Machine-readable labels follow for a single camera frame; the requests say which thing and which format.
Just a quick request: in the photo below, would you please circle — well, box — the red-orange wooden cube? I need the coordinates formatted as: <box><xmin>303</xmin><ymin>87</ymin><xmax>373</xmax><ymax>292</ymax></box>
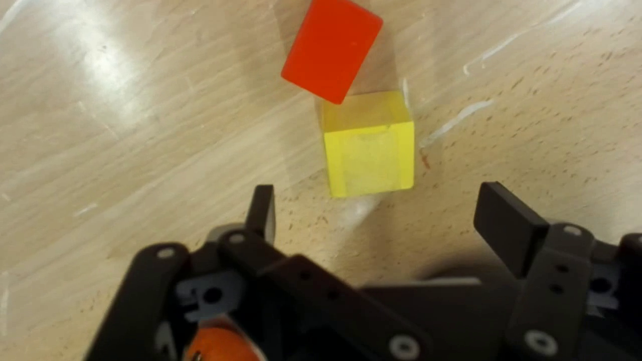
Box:
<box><xmin>280</xmin><ymin>0</ymin><xmax>385</xmax><ymax>106</ymax></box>

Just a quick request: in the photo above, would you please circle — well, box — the yellow wooden cube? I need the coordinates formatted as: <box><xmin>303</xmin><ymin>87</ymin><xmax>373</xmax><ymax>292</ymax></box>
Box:
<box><xmin>319</xmin><ymin>88</ymin><xmax>418</xmax><ymax>201</ymax></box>

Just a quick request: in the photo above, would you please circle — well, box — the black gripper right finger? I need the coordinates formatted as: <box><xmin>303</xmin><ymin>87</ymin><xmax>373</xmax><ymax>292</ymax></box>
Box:
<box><xmin>474</xmin><ymin>180</ymin><xmax>642</xmax><ymax>361</ymax></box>

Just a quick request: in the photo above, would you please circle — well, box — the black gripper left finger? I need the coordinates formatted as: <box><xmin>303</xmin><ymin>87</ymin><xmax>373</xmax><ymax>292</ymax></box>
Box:
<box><xmin>83</xmin><ymin>185</ymin><xmax>430</xmax><ymax>361</ymax></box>

